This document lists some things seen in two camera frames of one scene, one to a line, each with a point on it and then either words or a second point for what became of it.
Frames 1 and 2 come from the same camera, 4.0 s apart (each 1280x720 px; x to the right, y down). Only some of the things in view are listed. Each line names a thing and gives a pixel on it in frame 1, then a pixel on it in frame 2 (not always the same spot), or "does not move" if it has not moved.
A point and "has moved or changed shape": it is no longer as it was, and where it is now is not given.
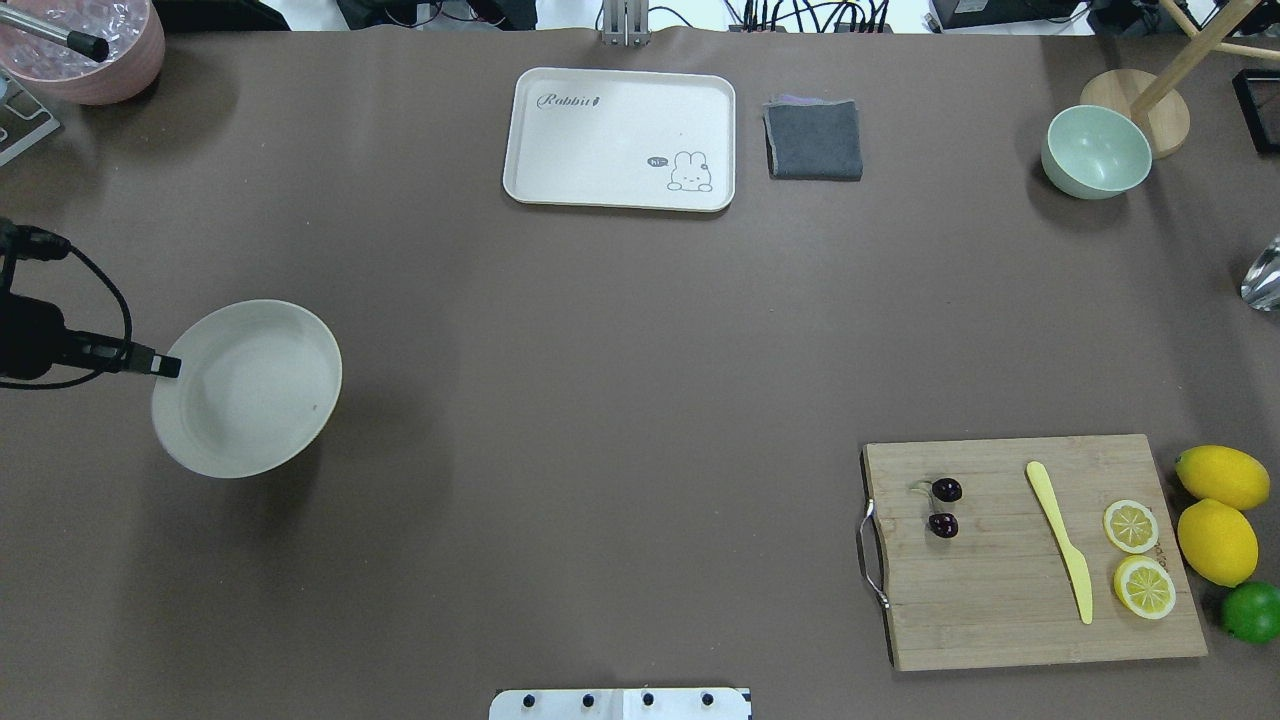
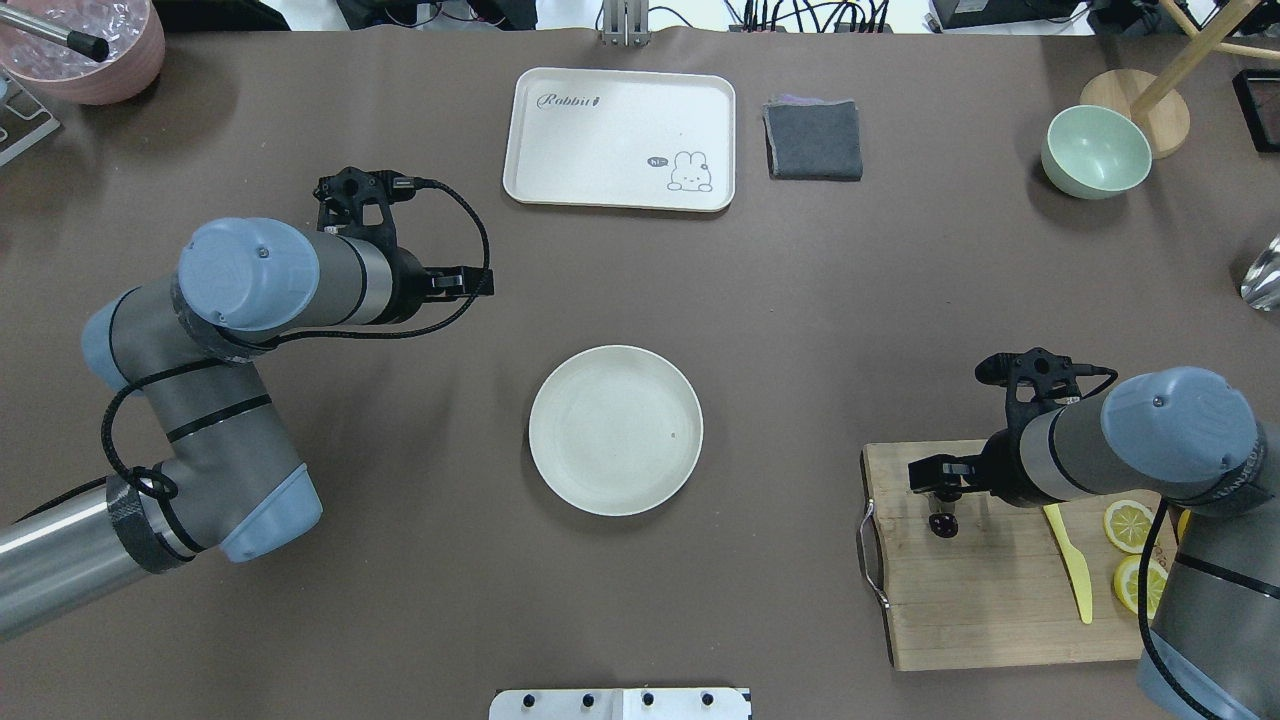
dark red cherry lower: (943, 524) does not move
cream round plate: (260, 380) has moved or changed shape
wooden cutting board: (1001, 591) does not move
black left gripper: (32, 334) -> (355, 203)
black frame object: (1257, 92) does not move
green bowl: (1093, 153) does not move
